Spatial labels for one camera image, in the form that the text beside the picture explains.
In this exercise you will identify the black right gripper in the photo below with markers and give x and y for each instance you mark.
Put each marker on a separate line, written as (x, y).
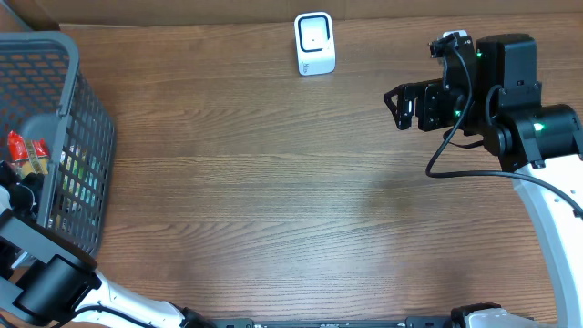
(426, 94)

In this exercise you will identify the orange spaghetti packet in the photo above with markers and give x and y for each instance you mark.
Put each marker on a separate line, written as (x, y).
(29, 155)

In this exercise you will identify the green snack packet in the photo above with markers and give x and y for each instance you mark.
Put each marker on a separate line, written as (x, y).
(73, 185)

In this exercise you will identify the teal tissue packet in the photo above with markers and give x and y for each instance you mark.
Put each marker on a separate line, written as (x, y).
(92, 180)

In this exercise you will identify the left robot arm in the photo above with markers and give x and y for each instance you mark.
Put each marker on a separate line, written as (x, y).
(47, 280)

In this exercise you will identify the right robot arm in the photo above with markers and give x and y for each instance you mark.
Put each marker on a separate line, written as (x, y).
(489, 90)

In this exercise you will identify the white barcode scanner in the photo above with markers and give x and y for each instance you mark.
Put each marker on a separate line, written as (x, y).
(315, 45)

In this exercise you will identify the grey plastic mesh basket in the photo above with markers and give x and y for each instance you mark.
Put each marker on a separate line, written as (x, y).
(45, 96)

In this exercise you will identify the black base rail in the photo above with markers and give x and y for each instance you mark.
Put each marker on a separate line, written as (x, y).
(409, 322)

